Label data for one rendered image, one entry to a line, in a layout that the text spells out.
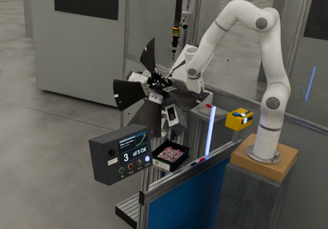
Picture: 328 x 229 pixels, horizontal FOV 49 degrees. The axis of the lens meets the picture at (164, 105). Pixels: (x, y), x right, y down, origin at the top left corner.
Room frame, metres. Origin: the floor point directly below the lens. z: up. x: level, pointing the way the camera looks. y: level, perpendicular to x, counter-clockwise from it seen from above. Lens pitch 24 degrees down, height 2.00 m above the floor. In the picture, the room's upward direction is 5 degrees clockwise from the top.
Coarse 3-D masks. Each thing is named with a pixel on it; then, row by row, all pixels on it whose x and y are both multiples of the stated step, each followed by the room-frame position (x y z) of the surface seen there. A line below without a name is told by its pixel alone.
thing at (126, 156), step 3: (129, 150) 1.34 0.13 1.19; (123, 153) 1.31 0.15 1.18; (126, 153) 1.32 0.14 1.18; (129, 153) 1.33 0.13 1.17; (123, 156) 1.31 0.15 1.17; (126, 156) 1.32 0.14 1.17; (129, 156) 1.33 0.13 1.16; (123, 159) 1.31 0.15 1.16; (126, 159) 1.32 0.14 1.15; (129, 159) 1.33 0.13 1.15; (123, 162) 1.30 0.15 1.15; (126, 162) 1.31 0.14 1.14
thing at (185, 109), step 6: (174, 90) 2.10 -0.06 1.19; (180, 90) 2.11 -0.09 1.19; (186, 90) 2.11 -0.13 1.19; (174, 96) 2.03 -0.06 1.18; (180, 96) 2.02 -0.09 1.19; (186, 96) 2.02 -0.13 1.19; (192, 96) 2.02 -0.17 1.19; (204, 96) 2.01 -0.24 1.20; (180, 102) 1.97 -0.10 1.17; (186, 102) 1.96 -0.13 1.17; (192, 102) 1.96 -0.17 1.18; (186, 108) 1.91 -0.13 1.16
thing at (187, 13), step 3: (183, 12) 2.74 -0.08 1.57; (186, 12) 2.75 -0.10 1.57; (189, 12) 2.77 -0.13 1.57; (183, 15) 2.71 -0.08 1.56; (186, 15) 2.71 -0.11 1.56; (189, 15) 2.70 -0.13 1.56; (186, 18) 2.71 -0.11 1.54; (189, 18) 2.70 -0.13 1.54; (186, 21) 2.71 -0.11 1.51; (189, 21) 2.70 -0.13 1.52
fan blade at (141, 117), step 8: (144, 104) 2.08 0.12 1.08; (152, 104) 2.09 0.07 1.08; (160, 104) 2.11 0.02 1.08; (144, 112) 2.05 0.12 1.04; (152, 112) 2.06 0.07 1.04; (160, 112) 2.08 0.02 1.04; (136, 120) 2.02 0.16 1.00; (144, 120) 2.02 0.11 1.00; (152, 120) 2.03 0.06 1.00; (160, 120) 2.04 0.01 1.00; (152, 128) 1.99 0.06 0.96; (160, 128) 2.00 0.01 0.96; (152, 136) 1.96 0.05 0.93; (160, 136) 1.96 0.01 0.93
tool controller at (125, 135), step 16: (128, 128) 1.44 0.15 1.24; (144, 128) 1.43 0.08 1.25; (96, 144) 1.28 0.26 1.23; (112, 144) 1.29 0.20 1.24; (128, 144) 1.34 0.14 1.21; (144, 144) 1.40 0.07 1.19; (96, 160) 1.28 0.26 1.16; (112, 160) 1.27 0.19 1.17; (144, 160) 1.39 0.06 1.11; (96, 176) 1.28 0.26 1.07; (112, 176) 1.25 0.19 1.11; (128, 176) 1.30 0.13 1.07
